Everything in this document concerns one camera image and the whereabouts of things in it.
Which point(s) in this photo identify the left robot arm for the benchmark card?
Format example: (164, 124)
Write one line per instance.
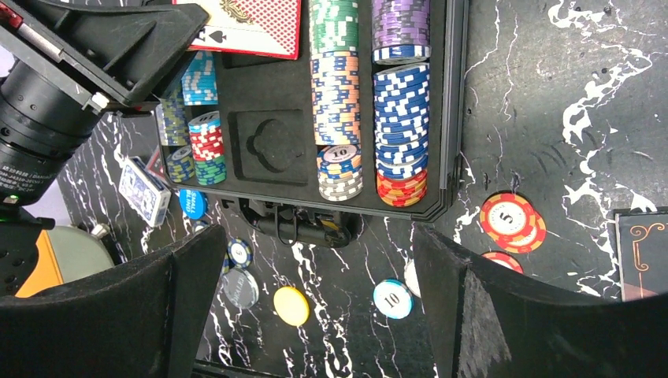
(41, 129)

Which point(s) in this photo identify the green-yellow chip stack row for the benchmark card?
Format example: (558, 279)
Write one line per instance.
(173, 132)

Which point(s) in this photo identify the light blue chip stack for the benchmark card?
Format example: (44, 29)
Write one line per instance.
(199, 83)

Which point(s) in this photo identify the red triangle warning card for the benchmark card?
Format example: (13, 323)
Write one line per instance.
(155, 166)

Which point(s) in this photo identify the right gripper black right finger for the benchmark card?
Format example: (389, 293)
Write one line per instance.
(486, 320)

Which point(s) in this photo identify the light blue 10 chip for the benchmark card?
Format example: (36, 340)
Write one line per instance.
(393, 299)

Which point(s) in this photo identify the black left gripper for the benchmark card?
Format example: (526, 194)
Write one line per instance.
(102, 57)

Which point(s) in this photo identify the red 5 chip single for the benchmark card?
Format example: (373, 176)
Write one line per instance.
(504, 260)

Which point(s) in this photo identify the purple and blue chip row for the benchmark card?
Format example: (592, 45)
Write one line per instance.
(401, 49)

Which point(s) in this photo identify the dark hardcover book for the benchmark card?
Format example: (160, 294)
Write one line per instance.
(641, 244)

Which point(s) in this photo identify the red 5 chip stack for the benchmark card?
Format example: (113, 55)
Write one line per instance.
(512, 222)

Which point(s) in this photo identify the green and orange chip row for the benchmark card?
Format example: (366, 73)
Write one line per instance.
(336, 93)

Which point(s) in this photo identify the red and green chip stack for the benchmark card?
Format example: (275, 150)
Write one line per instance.
(208, 148)

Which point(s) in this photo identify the black poker chip case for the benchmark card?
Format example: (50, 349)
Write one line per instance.
(268, 133)

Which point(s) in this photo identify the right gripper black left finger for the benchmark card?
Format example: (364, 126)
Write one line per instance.
(143, 318)

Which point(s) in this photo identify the blue playing card deck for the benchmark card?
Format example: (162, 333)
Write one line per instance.
(147, 195)

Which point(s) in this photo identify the blue small blind button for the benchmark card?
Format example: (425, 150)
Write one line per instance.
(194, 204)

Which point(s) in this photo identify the red playing card deck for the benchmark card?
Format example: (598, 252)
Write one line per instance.
(267, 28)

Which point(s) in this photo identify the yellow round button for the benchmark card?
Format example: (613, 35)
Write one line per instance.
(291, 306)

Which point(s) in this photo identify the white 1 chip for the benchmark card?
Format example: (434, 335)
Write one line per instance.
(411, 278)

